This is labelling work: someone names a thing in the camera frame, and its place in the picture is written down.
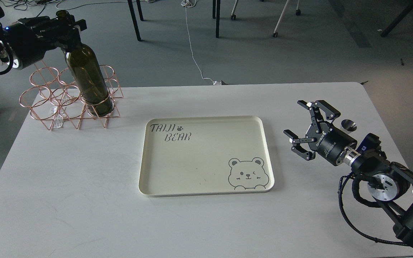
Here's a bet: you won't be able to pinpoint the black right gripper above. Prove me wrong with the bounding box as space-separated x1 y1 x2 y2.
283 100 357 166

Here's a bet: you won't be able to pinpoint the white chair base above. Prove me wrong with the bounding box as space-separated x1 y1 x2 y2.
230 0 302 39

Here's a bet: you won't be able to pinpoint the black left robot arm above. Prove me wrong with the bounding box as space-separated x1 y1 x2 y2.
0 6 87 75

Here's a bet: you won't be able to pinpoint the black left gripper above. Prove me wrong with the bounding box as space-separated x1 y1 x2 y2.
5 16 87 69

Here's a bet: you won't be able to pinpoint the cream bear serving tray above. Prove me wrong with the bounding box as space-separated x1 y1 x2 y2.
139 115 274 196

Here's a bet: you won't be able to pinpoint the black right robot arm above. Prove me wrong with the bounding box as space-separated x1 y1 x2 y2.
284 100 413 248

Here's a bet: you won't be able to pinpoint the dark green wine bottle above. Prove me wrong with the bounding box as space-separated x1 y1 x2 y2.
56 10 114 117

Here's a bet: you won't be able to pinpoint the steel double jigger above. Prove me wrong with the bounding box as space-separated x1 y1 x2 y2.
341 119 357 132

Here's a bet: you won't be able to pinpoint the black table leg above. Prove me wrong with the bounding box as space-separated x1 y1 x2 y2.
212 0 221 39
127 0 144 42

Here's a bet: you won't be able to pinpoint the black table leg right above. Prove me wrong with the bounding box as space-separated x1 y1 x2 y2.
212 0 221 39

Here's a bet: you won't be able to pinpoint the black floor cables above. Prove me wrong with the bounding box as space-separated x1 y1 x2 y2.
0 0 128 18

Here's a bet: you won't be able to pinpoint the white floor cable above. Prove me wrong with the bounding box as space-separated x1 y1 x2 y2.
181 0 225 86

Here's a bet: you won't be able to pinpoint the copper wire bottle rack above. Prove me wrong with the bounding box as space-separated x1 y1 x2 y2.
19 61 124 130

